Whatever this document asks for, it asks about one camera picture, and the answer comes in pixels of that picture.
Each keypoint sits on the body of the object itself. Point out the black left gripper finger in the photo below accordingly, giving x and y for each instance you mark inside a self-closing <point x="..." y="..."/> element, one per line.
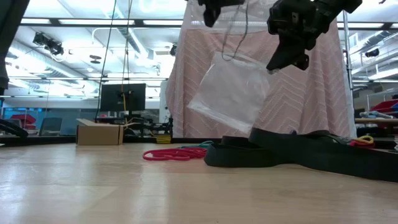
<point x="212" y="15"/>

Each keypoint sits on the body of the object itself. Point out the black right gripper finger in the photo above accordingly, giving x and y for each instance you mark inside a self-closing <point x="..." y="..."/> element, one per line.
<point x="303" y="62"/>
<point x="281" y="54"/>

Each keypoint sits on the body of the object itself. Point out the clear plastic bag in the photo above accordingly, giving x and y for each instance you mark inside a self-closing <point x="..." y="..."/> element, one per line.
<point x="230" y="93"/>

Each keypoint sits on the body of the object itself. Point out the teal rubber band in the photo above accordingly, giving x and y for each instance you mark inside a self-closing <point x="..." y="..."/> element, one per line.
<point x="189" y="146"/>
<point x="207" y="143"/>

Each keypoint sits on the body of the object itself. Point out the red rubber band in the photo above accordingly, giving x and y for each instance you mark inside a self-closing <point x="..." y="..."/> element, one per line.
<point x="145" y="156"/>
<point x="196" y="152"/>

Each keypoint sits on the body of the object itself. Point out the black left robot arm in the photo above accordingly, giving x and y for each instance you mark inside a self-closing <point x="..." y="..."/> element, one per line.
<point x="12" y="31"/>

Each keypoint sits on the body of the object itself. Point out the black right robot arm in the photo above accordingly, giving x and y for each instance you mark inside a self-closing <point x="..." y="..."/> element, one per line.
<point x="348" y="4"/>

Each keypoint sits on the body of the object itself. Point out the wide black rubber band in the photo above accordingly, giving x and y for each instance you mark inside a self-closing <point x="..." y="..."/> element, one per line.
<point x="342" y="161"/>
<point x="236" y="158"/>

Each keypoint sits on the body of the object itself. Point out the pink chevron cloth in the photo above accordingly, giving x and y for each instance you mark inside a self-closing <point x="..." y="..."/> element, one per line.
<point x="311" y="93"/>

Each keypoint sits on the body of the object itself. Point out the metal garment rack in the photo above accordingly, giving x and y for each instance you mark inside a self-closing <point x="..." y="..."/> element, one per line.
<point x="347" y="46"/>

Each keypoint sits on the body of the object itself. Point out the pale folded cloth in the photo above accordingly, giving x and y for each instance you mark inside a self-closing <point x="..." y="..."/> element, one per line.
<point x="374" y="114"/>

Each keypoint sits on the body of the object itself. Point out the red storage bins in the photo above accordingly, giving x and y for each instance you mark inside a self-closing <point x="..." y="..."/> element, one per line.
<point x="385" y="105"/>

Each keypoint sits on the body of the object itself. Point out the wooden workbench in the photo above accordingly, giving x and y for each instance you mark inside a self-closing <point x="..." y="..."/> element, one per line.
<point x="376" y="122"/>

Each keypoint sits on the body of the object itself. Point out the thick yellow band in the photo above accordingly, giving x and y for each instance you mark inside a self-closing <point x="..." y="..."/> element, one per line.
<point x="365" y="137"/>

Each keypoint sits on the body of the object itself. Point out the thick red band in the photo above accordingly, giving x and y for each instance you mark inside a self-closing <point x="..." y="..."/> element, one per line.
<point x="360" y="144"/>

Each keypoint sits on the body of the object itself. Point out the black computer monitor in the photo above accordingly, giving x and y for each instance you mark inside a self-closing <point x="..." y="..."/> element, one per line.
<point x="122" y="97"/>

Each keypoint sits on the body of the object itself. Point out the black desk with equipment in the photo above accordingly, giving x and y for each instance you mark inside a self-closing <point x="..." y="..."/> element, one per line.
<point x="149" y="127"/>

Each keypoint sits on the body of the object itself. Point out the black spool yellow winding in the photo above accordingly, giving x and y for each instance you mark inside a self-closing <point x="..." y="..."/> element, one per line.
<point x="163" y="139"/>

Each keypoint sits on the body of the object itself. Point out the black ceiling spotlight cluster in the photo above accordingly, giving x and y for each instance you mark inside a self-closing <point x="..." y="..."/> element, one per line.
<point x="53" y="46"/>

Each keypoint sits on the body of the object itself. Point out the small open cardboard box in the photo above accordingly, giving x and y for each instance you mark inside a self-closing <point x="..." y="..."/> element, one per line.
<point x="99" y="135"/>

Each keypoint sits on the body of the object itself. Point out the grey office chair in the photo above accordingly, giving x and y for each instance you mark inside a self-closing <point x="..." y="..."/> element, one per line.
<point x="51" y="126"/>

